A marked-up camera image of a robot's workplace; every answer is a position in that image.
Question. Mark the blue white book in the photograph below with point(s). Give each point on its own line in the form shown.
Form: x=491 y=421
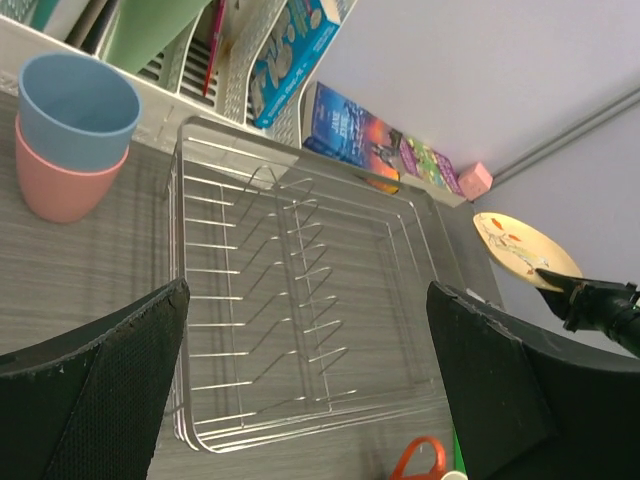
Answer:
x=300 y=35

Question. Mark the green plastic folder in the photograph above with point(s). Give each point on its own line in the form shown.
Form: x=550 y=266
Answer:
x=459 y=464

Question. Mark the pink cube block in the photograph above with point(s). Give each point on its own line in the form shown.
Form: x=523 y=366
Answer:
x=475 y=181

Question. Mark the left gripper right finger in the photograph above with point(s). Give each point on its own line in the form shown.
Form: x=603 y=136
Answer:
x=527 y=403

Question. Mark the beige bird pattern plate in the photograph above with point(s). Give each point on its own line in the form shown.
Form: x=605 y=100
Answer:
x=521 y=249

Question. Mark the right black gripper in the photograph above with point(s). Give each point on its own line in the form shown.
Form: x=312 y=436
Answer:
x=609 y=308

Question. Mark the purple green paperback book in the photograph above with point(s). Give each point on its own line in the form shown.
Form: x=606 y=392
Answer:
x=423 y=168

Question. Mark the pink plastic cup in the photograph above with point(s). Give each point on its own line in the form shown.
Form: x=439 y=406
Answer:
x=56 y=194

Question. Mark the blue plastic cup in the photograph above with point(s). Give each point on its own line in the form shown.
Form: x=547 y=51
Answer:
x=76 y=112

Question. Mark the white mesh file organizer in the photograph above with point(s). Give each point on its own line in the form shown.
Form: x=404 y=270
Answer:
x=170 y=85

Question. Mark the orange illustrated book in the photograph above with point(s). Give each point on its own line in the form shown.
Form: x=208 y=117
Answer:
x=214 y=40

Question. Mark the dark blue paperback book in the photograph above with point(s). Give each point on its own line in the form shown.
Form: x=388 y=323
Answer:
x=337 y=127

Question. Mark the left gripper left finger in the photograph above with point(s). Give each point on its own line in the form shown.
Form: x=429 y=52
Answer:
x=89 y=403

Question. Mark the metal wire dish rack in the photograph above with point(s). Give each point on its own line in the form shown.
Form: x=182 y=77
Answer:
x=308 y=291

